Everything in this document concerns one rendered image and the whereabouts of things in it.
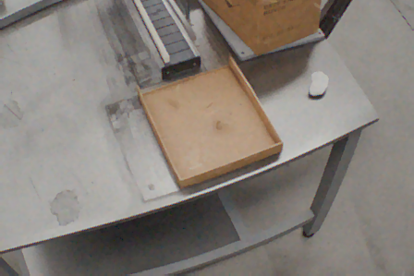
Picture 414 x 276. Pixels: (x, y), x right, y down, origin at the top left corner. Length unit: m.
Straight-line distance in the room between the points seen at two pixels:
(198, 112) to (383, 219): 1.18
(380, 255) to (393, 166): 0.49
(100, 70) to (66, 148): 0.28
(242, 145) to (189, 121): 0.14
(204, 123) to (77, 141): 0.34
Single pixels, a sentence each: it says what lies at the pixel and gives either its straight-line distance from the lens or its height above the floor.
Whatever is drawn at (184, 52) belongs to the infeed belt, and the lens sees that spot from 1.47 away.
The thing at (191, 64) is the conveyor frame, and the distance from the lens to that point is 1.48.
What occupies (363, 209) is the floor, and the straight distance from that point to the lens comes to 2.28.
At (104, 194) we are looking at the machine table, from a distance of 1.29.
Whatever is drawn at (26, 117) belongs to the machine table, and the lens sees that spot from 1.50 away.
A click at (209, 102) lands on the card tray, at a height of 0.83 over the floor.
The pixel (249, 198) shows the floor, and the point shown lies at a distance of 2.22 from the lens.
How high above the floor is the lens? 1.94
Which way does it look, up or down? 53 degrees down
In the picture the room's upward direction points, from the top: straight up
